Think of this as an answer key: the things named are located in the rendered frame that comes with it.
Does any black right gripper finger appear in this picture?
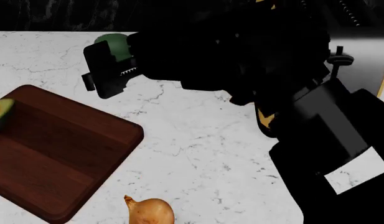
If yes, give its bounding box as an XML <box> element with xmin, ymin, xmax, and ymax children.
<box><xmin>126</xmin><ymin>32</ymin><xmax>141</xmax><ymax>58</ymax></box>
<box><xmin>81</xmin><ymin>41</ymin><xmax>129</xmax><ymax>100</ymax></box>

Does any green bell pepper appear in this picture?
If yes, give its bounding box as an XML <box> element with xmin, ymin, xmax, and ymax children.
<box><xmin>94</xmin><ymin>33</ymin><xmax>134</xmax><ymax>63</ymax></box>

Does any dark brown wooden cutting board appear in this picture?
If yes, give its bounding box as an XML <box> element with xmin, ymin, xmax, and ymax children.
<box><xmin>0</xmin><ymin>84</ymin><xmax>145</xmax><ymax>224</ymax></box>

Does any halved green avocado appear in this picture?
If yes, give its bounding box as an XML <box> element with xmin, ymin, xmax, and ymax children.
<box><xmin>0</xmin><ymin>98</ymin><xmax>16</xmax><ymax>135</ymax></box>

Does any yellow brown onion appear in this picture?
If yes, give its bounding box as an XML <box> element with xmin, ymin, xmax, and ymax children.
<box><xmin>123</xmin><ymin>194</ymin><xmax>176</xmax><ymax>224</ymax></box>

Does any grey round knob fixture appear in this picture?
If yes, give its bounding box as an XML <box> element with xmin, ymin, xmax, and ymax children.
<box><xmin>326</xmin><ymin>45</ymin><xmax>355</xmax><ymax>79</ymax></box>

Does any black coiled cable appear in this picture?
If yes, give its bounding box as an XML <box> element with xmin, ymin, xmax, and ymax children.
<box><xmin>338</xmin><ymin>0</ymin><xmax>364</xmax><ymax>27</ymax></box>

